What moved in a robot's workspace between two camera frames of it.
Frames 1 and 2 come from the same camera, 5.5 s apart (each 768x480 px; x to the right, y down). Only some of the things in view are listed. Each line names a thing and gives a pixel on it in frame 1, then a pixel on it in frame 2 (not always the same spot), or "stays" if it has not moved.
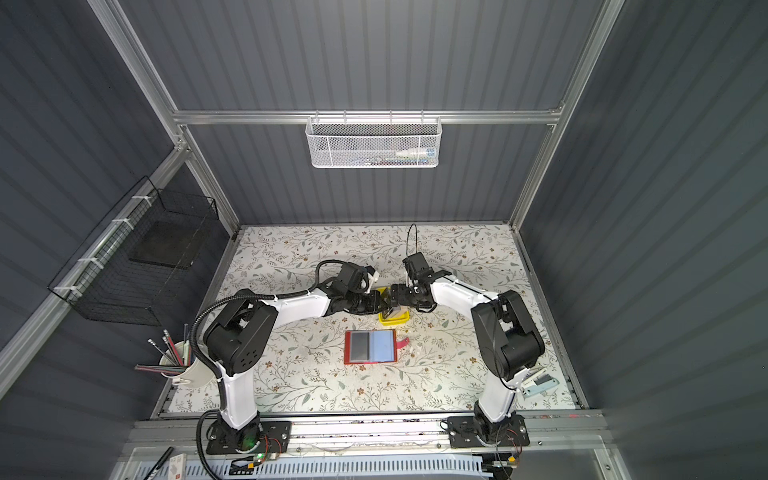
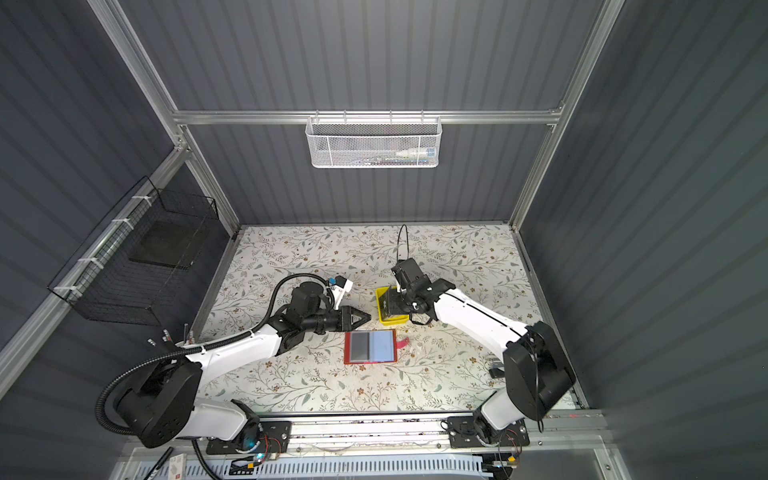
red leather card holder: (372, 346) stays
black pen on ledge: (159, 464) stays
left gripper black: (373, 307) → (346, 316)
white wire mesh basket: (411, 142) stays
